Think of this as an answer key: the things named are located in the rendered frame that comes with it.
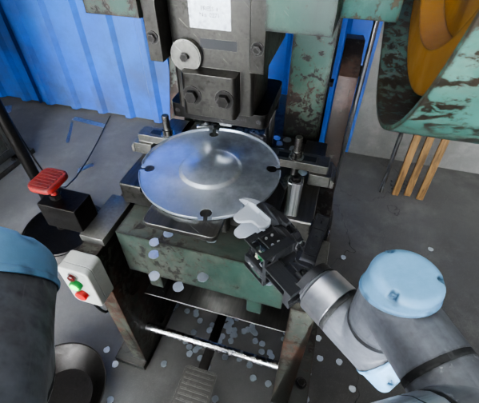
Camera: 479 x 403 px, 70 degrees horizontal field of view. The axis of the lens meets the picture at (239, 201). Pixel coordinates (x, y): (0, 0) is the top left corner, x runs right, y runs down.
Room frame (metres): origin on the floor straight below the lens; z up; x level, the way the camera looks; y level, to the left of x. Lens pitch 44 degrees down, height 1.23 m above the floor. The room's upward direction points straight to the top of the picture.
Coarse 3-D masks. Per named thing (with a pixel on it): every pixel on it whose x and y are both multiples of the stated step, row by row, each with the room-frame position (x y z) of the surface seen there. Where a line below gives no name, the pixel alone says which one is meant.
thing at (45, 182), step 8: (48, 168) 0.58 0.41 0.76; (40, 176) 0.55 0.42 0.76; (48, 176) 0.55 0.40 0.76; (56, 176) 0.55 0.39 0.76; (64, 176) 0.56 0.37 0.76; (32, 184) 0.53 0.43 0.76; (40, 184) 0.53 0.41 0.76; (48, 184) 0.53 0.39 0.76; (56, 184) 0.53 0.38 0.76; (40, 192) 0.51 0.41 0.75; (48, 192) 0.51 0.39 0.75; (56, 192) 0.54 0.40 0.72
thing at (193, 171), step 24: (168, 144) 0.64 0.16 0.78; (192, 144) 0.64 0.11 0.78; (216, 144) 0.64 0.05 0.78; (240, 144) 0.64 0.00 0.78; (264, 144) 0.64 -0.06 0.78; (168, 168) 0.55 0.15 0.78; (192, 168) 0.55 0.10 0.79; (216, 168) 0.55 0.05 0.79; (240, 168) 0.55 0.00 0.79; (264, 168) 0.55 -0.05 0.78; (144, 192) 0.47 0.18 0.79; (168, 192) 0.48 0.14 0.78; (192, 192) 0.48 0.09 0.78; (216, 192) 0.48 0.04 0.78; (240, 192) 0.48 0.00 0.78; (264, 192) 0.48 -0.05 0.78; (192, 216) 0.42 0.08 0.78; (216, 216) 0.42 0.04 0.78
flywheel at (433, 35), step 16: (416, 0) 0.75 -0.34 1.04; (432, 0) 0.68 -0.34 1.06; (448, 0) 0.64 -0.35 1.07; (464, 0) 0.55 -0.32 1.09; (416, 16) 0.69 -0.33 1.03; (432, 16) 0.64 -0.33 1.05; (448, 16) 0.60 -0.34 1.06; (464, 16) 0.52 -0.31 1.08; (416, 32) 0.64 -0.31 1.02; (432, 32) 0.59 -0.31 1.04; (448, 32) 0.56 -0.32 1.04; (464, 32) 0.38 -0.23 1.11; (416, 48) 0.59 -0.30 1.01; (432, 48) 0.50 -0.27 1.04; (448, 48) 0.41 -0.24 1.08; (416, 64) 0.54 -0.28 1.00; (432, 64) 0.45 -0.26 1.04; (416, 80) 0.50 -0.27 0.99; (432, 80) 0.42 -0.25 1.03
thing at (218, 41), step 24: (168, 0) 0.61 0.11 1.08; (192, 0) 0.60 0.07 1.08; (216, 0) 0.59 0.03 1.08; (240, 0) 0.58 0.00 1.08; (192, 24) 0.60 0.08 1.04; (216, 24) 0.59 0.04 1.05; (240, 24) 0.58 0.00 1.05; (192, 48) 0.59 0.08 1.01; (216, 48) 0.59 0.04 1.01; (240, 48) 0.58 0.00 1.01; (192, 72) 0.58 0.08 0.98; (216, 72) 0.58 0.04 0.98; (240, 72) 0.58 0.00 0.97; (192, 96) 0.56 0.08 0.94; (216, 96) 0.56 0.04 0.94; (240, 96) 0.58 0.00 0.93
